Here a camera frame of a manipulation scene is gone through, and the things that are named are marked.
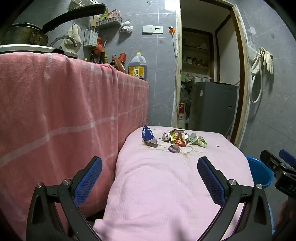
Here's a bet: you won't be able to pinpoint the blue white snack wrapper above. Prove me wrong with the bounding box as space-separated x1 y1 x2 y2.
141 125 159 148

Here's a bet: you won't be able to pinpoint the pink cloth covered table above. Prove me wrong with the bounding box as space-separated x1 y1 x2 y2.
92 126 255 241

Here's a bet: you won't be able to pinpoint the red white bag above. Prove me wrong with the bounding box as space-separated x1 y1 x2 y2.
177 102 188 129

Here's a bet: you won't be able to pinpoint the cooking oil jug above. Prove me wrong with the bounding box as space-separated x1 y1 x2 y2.
128 52 147 80

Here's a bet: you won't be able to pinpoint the wooden shelf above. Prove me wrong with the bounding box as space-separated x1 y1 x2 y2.
181 28 213 77

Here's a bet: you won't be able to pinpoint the person's right hand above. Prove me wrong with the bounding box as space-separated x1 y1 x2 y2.
274 199 296 232

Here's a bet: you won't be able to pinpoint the cream rubber gloves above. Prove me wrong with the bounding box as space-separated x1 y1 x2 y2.
251 47 274 75

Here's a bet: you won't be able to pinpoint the blue plastic bucket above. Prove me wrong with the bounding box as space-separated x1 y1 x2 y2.
245 156 274 189

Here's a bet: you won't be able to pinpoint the wooden door frame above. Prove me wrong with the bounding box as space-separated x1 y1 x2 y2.
171 0 251 149

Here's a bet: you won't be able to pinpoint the green white wrapper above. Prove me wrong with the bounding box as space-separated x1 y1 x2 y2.
187 133 208 148

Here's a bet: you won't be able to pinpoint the wall shelf rack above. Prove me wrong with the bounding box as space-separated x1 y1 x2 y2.
95 17 122 29

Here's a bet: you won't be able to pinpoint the white hose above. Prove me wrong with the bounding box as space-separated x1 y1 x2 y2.
249 52 264 103

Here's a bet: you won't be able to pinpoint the pink checked towel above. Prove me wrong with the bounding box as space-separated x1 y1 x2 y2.
0 53 149 241

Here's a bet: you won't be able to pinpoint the green seasoning packet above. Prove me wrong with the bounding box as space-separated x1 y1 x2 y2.
97 8 109 20

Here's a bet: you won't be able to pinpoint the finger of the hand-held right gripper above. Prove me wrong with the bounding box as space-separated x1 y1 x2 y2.
260 150 287 173
279 149 296 168

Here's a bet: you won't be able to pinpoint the grey washing machine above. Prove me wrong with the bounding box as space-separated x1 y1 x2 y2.
188 82 238 137

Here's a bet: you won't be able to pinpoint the metal pan with black handle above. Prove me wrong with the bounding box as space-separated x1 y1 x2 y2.
0 3 107 45

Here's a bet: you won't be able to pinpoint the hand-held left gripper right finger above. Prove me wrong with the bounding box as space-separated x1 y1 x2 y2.
197 156 272 241

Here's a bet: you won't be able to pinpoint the white wall basket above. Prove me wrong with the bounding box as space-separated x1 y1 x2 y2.
69 0 99 10

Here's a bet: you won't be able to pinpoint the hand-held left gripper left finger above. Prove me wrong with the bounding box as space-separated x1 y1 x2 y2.
26 156 103 241

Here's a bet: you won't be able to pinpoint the white plastic bag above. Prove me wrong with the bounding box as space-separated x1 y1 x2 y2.
120 20 134 33

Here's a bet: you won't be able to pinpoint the metal faucet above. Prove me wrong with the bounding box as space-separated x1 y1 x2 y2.
49 35 78 48

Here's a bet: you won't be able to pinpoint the hanging beige rag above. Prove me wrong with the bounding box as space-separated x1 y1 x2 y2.
62 23 82 52

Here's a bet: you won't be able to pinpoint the red orange wrapper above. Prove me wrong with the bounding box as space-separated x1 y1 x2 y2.
176 132 189 147

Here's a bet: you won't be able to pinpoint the white utensil basket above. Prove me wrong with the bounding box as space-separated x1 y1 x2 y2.
83 29 99 48

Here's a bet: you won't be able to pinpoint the brown sauce bottle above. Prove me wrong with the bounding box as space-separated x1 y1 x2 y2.
110 55 126 74

